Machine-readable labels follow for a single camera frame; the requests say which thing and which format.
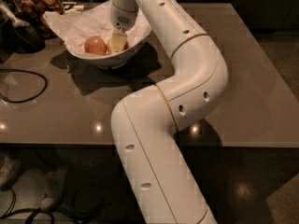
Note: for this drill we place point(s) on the white sneaker right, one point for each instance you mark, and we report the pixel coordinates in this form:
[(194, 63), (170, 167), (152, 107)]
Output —
[(54, 188)]

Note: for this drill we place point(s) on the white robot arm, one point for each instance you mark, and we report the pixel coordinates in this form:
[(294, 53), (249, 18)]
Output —
[(144, 123)]

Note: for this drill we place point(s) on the white sneaker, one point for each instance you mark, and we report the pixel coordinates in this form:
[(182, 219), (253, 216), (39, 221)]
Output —
[(54, 188), (9, 172)]

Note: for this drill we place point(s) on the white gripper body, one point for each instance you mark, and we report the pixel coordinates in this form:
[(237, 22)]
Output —
[(123, 17)]

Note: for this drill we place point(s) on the glass jar of nuts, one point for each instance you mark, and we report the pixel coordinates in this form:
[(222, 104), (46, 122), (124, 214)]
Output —
[(35, 10)]

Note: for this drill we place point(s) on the small white items behind bowl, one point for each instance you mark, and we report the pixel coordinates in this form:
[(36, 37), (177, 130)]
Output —
[(72, 7)]

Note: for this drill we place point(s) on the yellow-red apple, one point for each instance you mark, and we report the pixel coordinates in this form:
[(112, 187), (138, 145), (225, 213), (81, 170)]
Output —
[(109, 46)]

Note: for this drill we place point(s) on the white sneaker left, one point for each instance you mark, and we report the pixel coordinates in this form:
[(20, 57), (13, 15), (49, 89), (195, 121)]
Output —
[(9, 172)]

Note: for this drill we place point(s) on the white ceramic bowl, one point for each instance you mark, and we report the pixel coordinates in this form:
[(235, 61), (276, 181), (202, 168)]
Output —
[(136, 37)]

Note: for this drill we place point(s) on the white tissue paper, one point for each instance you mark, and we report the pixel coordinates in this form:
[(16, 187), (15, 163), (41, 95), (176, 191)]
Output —
[(75, 28)]

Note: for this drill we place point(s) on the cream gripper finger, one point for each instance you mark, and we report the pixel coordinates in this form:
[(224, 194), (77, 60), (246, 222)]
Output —
[(118, 41)]

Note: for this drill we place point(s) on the red apple left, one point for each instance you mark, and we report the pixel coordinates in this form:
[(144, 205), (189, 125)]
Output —
[(96, 45)]

